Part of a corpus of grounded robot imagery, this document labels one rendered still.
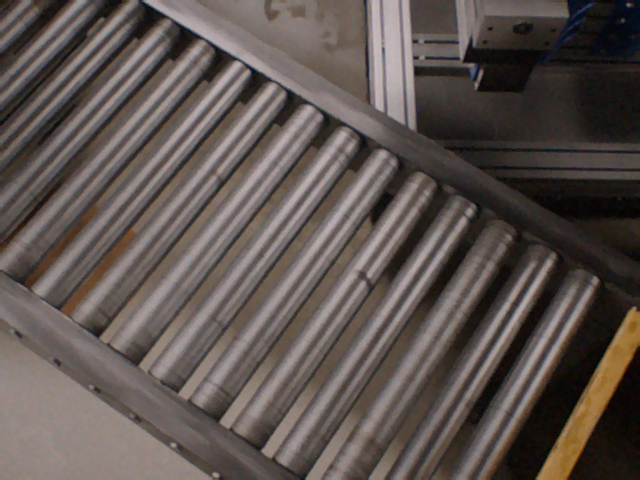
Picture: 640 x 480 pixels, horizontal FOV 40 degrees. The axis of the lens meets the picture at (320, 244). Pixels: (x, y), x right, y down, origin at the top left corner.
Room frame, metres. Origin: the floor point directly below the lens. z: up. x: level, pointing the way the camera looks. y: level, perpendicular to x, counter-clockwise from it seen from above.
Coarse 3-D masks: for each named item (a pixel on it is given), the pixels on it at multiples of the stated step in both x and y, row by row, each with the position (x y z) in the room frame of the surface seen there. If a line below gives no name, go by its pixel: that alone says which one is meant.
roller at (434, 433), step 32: (544, 256) 0.50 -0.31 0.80; (512, 288) 0.45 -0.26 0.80; (544, 288) 0.46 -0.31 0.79; (512, 320) 0.40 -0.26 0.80; (480, 352) 0.35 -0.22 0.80; (448, 384) 0.30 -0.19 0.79; (480, 384) 0.31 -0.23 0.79; (448, 416) 0.26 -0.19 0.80; (416, 448) 0.22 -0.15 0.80; (448, 448) 0.22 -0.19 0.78
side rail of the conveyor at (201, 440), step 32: (0, 288) 0.35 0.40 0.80; (0, 320) 0.31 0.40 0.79; (32, 320) 0.31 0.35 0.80; (64, 320) 0.32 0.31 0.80; (64, 352) 0.28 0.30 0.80; (96, 352) 0.28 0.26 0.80; (96, 384) 0.24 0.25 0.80; (128, 384) 0.25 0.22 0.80; (160, 384) 0.25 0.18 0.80; (128, 416) 0.22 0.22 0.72; (160, 416) 0.21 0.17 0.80; (192, 416) 0.22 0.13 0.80; (192, 448) 0.18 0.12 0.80; (224, 448) 0.18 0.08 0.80; (256, 448) 0.19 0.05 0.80
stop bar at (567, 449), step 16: (624, 320) 0.42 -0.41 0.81; (624, 336) 0.39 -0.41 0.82; (608, 352) 0.37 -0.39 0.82; (624, 352) 0.37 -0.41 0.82; (608, 368) 0.34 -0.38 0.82; (624, 368) 0.35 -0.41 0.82; (592, 384) 0.32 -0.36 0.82; (608, 384) 0.32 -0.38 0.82; (592, 400) 0.30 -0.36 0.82; (608, 400) 0.30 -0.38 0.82; (576, 416) 0.28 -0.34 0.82; (592, 416) 0.28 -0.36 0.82; (576, 432) 0.26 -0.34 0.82; (592, 432) 0.26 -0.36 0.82; (560, 448) 0.23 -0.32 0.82; (576, 448) 0.24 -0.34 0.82; (544, 464) 0.22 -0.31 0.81; (560, 464) 0.22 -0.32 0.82
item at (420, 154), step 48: (144, 0) 0.83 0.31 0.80; (192, 0) 0.84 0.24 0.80; (240, 48) 0.77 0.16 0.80; (336, 96) 0.71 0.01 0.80; (384, 144) 0.64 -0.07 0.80; (432, 144) 0.65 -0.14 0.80; (480, 192) 0.58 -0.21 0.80; (528, 240) 0.53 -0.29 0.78; (576, 240) 0.53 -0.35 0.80; (624, 288) 0.47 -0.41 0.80
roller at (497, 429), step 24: (576, 288) 0.46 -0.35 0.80; (600, 288) 0.47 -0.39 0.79; (552, 312) 0.42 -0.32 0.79; (576, 312) 0.42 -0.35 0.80; (552, 336) 0.38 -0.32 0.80; (528, 360) 0.35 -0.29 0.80; (552, 360) 0.35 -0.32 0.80; (504, 384) 0.32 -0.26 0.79; (528, 384) 0.32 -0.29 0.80; (504, 408) 0.28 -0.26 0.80; (528, 408) 0.29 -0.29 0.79; (480, 432) 0.25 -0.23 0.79; (504, 432) 0.25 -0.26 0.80; (480, 456) 0.22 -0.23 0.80; (504, 456) 0.22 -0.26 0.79
